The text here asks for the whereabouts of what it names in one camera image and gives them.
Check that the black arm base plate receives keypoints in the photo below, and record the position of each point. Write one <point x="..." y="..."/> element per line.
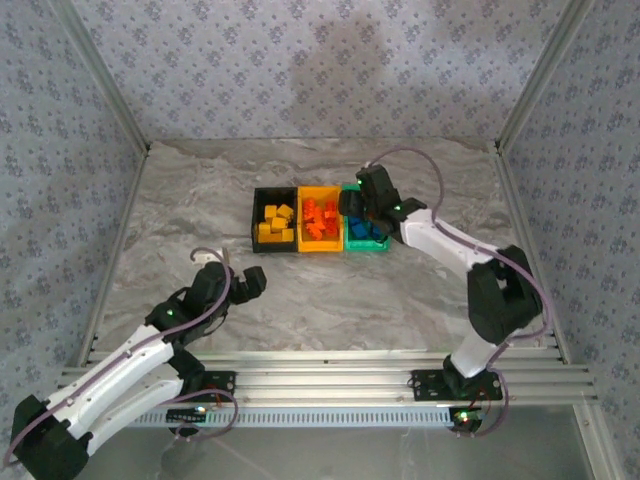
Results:
<point x="226" y="376"/>
<point x="425" y="385"/>

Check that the aluminium frame leg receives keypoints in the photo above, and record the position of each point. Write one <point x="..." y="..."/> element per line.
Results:
<point x="597" y="445"/>

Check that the black plastic bin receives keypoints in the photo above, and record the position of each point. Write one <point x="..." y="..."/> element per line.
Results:
<point x="275" y="248"/>

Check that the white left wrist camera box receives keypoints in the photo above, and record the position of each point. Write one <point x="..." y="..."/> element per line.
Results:
<point x="206" y="256"/>

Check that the black circuit board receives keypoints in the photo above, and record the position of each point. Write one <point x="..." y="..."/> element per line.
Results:
<point x="185" y="415"/>

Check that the yellow sloped lego brick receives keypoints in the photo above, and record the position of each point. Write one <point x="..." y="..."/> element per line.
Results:
<point x="276" y="239"/>

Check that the orange long lego brick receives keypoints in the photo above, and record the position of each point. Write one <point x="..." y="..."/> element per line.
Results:
<point x="330" y="206"/>
<point x="315" y="233"/>
<point x="331" y="230"/>
<point x="314" y="221"/>
<point x="310" y="206"/>
<point x="330" y="218"/>

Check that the narrow aluminium extrusion rail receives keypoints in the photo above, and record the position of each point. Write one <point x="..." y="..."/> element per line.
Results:
<point x="325" y="356"/>

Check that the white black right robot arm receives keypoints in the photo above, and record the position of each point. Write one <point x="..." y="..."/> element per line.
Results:
<point x="440" y="240"/>

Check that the aluminium table side rail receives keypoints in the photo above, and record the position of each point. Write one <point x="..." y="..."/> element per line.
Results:
<point x="118" y="250"/>
<point x="531" y="250"/>

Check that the green plastic bin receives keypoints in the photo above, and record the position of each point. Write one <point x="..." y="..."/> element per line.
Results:
<point x="365" y="246"/>

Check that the aluminium frame post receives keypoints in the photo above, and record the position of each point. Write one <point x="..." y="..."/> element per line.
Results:
<point x="541" y="75"/>

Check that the wide aluminium extrusion beam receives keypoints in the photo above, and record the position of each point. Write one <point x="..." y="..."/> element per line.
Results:
<point x="325" y="385"/>

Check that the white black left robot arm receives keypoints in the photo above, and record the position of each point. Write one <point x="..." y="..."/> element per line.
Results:
<point x="115" y="372"/>

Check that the circuit board with green light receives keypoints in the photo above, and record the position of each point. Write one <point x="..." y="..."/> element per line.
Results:
<point x="467" y="422"/>

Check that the yellow plastic bin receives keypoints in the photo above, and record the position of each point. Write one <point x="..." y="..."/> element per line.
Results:
<point x="320" y="246"/>

